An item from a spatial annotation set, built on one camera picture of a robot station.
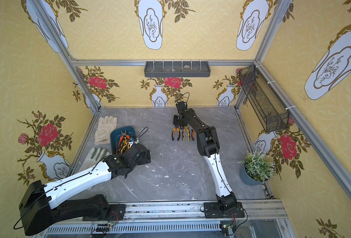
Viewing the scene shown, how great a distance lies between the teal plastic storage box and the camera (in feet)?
3.21

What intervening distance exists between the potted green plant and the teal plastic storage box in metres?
0.71

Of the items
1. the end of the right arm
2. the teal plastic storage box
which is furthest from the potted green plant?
the teal plastic storage box

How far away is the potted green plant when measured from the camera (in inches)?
28.8
